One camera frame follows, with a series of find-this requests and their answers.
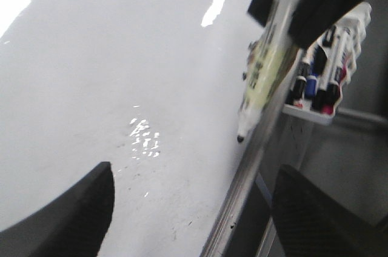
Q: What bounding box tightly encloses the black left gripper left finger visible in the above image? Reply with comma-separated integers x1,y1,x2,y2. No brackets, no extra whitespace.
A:
1,162,115,256

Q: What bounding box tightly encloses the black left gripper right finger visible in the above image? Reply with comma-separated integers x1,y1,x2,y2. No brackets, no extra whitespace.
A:
271,164,387,256

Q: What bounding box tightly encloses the white whiteboard marker with tape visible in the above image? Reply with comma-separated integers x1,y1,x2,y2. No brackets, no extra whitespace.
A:
236,0,300,142

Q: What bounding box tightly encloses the blue capped marker in tray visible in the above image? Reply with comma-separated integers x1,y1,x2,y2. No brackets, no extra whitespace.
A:
304,46,327,99

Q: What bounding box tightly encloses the white plastic tray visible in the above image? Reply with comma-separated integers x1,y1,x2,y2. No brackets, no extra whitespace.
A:
283,2,372,125

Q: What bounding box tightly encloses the black capped marker in tray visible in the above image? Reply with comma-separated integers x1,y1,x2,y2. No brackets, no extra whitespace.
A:
289,51,313,105

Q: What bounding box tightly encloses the red capped marker in tray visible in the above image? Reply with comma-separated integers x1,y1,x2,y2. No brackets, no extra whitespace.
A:
312,23,364,116

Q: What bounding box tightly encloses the white whiteboard with metal frame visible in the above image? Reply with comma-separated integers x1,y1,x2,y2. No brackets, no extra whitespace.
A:
1,0,263,256

